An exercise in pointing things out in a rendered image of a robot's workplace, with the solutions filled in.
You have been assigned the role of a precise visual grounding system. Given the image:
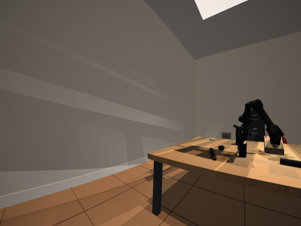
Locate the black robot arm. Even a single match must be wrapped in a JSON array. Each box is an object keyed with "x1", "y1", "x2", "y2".
[{"x1": 238, "y1": 99, "x2": 284, "y2": 145}]

